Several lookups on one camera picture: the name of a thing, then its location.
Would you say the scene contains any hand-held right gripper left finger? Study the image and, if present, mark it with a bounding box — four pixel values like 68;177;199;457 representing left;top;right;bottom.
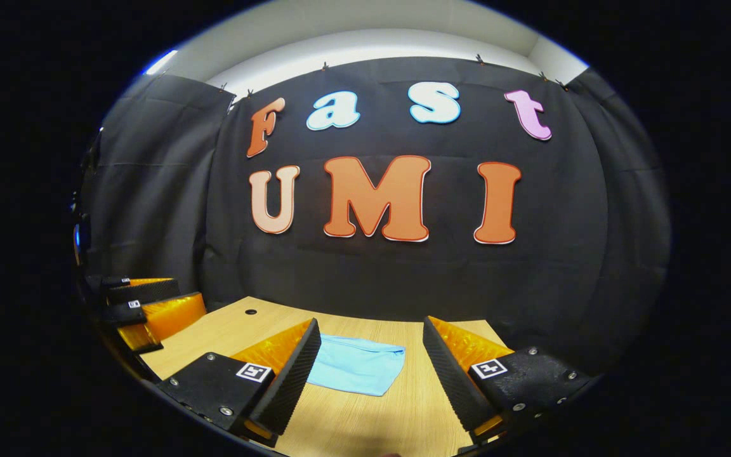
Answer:
155;318;322;447

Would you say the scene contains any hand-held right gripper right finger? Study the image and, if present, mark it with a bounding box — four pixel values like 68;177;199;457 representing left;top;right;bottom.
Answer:
423;316;595;448

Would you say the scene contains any light blue T-shirt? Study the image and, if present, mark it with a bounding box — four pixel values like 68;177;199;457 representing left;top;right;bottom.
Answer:
306;334;407;397

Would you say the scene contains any black backdrop cloth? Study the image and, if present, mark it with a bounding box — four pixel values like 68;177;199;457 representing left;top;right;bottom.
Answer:
77;56;672;375

